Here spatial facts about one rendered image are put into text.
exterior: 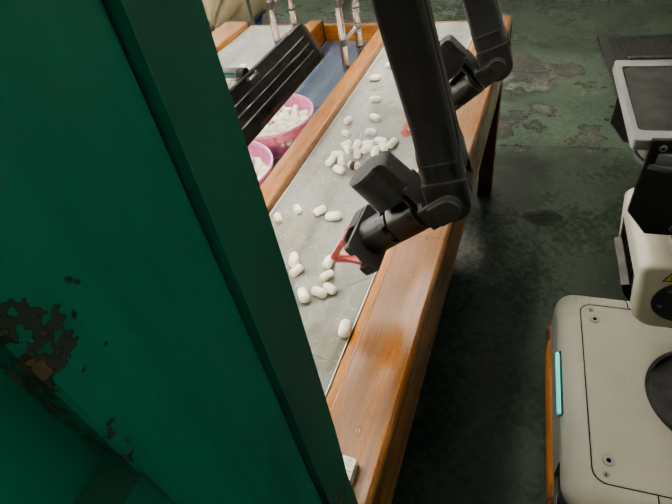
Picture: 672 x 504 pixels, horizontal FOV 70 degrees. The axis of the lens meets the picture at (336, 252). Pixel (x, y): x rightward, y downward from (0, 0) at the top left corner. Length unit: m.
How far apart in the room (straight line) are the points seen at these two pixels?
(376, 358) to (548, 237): 1.46
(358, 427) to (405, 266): 0.33
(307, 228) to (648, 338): 0.95
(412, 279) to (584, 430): 0.62
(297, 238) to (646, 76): 0.69
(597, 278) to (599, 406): 0.76
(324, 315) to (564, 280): 1.27
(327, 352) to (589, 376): 0.77
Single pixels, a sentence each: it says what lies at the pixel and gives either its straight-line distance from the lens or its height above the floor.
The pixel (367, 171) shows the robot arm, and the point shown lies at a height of 1.05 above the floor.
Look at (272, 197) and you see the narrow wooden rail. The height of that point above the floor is 0.76.
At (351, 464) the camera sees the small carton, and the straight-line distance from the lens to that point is 0.69.
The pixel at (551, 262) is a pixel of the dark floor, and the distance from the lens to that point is 2.05.
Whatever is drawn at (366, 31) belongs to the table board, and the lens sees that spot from 2.16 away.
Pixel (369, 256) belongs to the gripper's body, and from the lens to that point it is 0.73.
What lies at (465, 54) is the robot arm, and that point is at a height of 1.04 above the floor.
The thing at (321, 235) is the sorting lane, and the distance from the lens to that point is 1.04.
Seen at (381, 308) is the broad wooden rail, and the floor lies 0.76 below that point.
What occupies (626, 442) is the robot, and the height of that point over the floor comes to 0.28.
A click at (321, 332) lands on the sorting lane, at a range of 0.87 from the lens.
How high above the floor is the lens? 1.42
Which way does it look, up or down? 43 degrees down
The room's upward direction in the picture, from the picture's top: 11 degrees counter-clockwise
